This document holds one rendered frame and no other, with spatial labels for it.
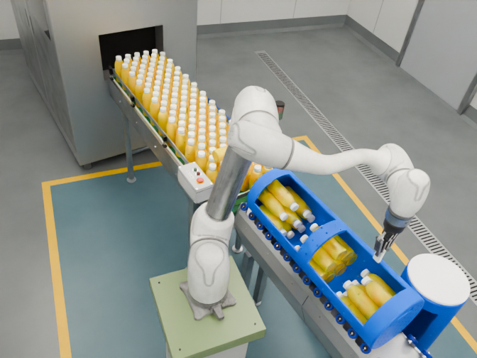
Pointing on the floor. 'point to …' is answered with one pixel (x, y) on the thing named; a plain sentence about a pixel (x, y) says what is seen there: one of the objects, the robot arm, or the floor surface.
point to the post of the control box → (192, 215)
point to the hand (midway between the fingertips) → (379, 254)
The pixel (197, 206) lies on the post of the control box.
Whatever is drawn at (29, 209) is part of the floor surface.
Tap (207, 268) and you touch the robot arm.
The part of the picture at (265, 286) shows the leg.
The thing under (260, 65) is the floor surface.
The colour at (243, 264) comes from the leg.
